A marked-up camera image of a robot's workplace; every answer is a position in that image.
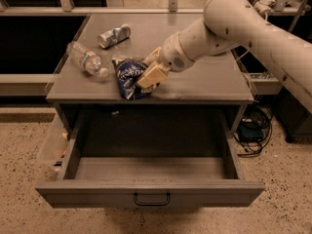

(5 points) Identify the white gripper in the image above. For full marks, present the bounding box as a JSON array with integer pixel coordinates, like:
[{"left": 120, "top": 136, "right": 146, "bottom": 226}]
[{"left": 136, "top": 32, "right": 194, "bottom": 89}]

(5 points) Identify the blue chip bag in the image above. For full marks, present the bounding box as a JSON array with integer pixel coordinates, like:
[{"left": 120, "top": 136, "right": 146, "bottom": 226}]
[{"left": 112, "top": 58, "right": 158, "bottom": 100}]

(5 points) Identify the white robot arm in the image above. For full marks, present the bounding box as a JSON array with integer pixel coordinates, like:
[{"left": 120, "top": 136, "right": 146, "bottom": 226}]
[{"left": 137, "top": 0, "right": 312, "bottom": 111}]

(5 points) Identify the grey cabinet counter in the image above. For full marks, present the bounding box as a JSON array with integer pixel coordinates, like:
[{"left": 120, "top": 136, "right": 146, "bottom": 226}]
[{"left": 45, "top": 13, "right": 254, "bottom": 135}]

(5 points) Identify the open grey top drawer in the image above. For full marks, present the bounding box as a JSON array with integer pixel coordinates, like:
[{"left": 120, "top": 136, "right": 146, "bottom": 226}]
[{"left": 36, "top": 107, "right": 265, "bottom": 208}]

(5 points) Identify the silver soda can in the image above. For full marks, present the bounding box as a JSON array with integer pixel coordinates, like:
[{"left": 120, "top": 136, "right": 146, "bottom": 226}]
[{"left": 97, "top": 23, "right": 131, "bottom": 49}]

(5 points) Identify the clear plastic water bottle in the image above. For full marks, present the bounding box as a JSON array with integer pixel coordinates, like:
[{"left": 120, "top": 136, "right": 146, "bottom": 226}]
[{"left": 66, "top": 41, "right": 109, "bottom": 77}]

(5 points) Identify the white power strip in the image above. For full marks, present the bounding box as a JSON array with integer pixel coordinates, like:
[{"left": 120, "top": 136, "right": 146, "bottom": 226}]
[{"left": 248, "top": 0, "right": 275, "bottom": 18}]

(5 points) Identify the clear plastic side bin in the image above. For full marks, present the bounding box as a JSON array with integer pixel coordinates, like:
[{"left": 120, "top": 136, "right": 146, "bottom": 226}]
[{"left": 37, "top": 115, "right": 69, "bottom": 172}]

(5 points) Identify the metal diagonal rod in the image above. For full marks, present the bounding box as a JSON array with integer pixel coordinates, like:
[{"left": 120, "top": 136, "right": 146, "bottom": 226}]
[{"left": 288, "top": 0, "right": 308, "bottom": 33}]

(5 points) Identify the black drawer handle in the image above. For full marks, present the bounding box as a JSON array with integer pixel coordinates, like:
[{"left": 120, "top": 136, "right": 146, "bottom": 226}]
[{"left": 134, "top": 193, "right": 171, "bottom": 207}]

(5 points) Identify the grey metal rail frame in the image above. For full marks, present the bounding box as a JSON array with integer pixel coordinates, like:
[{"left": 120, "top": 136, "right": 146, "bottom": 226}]
[{"left": 0, "top": 0, "right": 312, "bottom": 98}]

